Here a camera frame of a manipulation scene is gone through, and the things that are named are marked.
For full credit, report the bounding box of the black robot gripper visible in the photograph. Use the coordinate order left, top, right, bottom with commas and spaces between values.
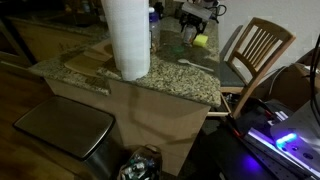
179, 2, 212, 34

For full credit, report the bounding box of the small white orange bottle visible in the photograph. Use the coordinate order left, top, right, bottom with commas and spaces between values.
183, 25, 196, 45

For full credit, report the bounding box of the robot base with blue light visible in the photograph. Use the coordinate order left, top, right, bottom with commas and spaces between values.
235, 98, 320, 180

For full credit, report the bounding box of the yellow sponge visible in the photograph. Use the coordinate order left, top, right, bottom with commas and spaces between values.
193, 34, 208, 47

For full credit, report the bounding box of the green round coaster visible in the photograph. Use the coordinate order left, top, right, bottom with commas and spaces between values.
171, 45, 184, 53

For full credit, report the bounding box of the white plastic spoon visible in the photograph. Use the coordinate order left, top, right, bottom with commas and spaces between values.
178, 59, 214, 72

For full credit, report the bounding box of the blue-lid plastic jar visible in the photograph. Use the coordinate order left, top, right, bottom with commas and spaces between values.
149, 7, 160, 52

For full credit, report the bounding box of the white paper towel roll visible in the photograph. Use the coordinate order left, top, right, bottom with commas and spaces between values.
101, 0, 150, 81

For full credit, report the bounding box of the wooden slat-back chair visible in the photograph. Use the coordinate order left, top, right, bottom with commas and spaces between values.
207, 17, 295, 118

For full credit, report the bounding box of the wooden cutting board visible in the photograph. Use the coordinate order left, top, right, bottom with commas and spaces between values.
64, 39, 114, 77

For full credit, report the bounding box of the brown cardboard box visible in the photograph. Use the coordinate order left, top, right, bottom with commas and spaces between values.
268, 50, 313, 111

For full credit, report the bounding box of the bag of recyclables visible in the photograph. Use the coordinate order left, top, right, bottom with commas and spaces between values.
117, 144, 163, 180

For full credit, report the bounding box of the stainless steel trash can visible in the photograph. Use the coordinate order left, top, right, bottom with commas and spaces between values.
14, 96, 119, 180

